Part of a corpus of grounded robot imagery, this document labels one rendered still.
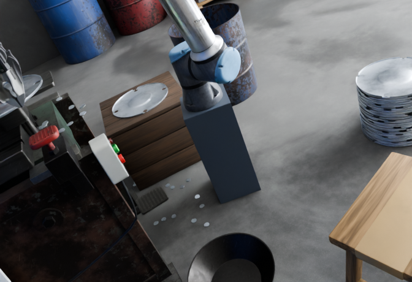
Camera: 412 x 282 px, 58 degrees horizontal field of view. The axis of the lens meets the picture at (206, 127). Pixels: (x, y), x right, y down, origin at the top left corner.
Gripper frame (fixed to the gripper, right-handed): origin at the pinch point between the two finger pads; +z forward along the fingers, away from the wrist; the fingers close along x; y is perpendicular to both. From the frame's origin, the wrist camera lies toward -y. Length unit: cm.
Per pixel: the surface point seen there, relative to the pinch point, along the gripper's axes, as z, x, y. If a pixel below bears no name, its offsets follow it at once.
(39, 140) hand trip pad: 9.5, -0.7, 3.0
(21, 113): 12.1, -8.1, -26.8
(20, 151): 15.2, -9.4, -9.1
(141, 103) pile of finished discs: 50, 26, -75
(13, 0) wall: 16, -34, -361
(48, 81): 7.5, 3.2, -28.5
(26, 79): 7.3, -4.1, -40.4
